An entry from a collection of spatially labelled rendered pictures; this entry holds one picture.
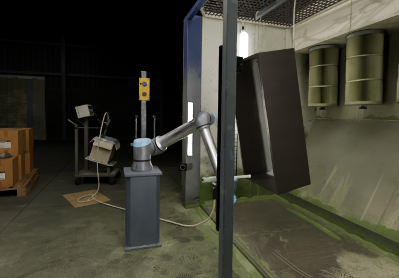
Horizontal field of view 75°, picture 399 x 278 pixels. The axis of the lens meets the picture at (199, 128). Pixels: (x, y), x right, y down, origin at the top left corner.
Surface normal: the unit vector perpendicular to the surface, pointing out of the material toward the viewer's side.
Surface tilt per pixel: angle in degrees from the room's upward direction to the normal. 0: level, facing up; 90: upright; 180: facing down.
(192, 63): 90
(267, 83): 91
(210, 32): 90
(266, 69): 91
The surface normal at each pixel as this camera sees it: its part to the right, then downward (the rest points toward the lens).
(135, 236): 0.33, 0.05
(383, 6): -0.95, 0.00
